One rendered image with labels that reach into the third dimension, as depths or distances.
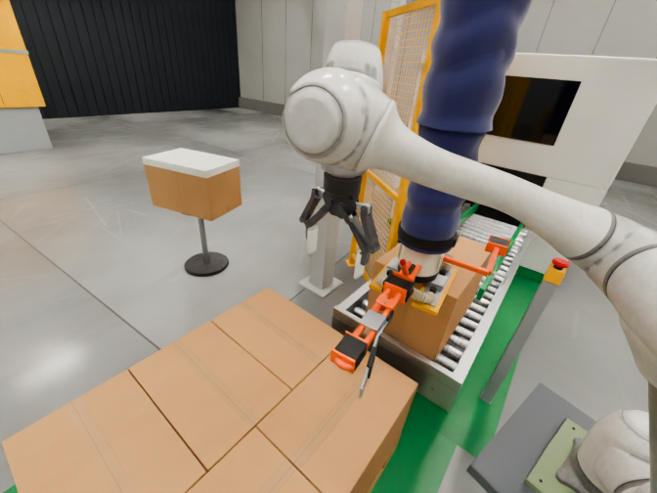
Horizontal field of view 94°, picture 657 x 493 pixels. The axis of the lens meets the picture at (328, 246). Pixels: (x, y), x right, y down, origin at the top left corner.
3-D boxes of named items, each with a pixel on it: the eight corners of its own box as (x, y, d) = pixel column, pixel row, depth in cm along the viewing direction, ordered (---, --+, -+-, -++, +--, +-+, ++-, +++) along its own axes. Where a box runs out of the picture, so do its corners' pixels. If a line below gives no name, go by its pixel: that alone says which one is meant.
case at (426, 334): (412, 276, 209) (425, 223, 189) (471, 303, 189) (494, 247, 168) (363, 322, 167) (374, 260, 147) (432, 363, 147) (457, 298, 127)
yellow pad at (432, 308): (435, 265, 146) (438, 256, 144) (457, 273, 142) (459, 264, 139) (411, 305, 122) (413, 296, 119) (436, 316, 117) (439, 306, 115)
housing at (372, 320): (367, 318, 101) (368, 308, 99) (385, 327, 98) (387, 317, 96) (356, 332, 96) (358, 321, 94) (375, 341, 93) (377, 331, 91)
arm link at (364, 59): (326, 133, 62) (305, 145, 51) (331, 41, 54) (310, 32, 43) (378, 140, 60) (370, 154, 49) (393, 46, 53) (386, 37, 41)
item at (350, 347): (344, 341, 92) (346, 330, 89) (367, 353, 89) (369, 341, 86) (329, 361, 86) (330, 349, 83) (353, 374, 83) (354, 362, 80)
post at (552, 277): (482, 390, 200) (550, 262, 149) (493, 397, 196) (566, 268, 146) (479, 397, 195) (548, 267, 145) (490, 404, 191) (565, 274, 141)
